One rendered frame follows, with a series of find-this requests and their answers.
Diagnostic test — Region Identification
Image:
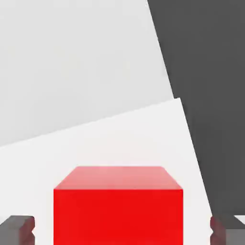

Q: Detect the small red cube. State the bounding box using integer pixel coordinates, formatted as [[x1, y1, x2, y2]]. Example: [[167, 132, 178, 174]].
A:
[[53, 166, 184, 245]]

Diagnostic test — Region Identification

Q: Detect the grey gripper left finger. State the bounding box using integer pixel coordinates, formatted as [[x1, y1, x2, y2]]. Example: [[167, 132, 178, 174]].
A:
[[0, 215, 35, 245]]

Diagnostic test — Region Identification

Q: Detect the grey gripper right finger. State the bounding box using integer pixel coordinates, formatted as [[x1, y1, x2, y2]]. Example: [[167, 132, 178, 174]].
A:
[[210, 214, 245, 245]]

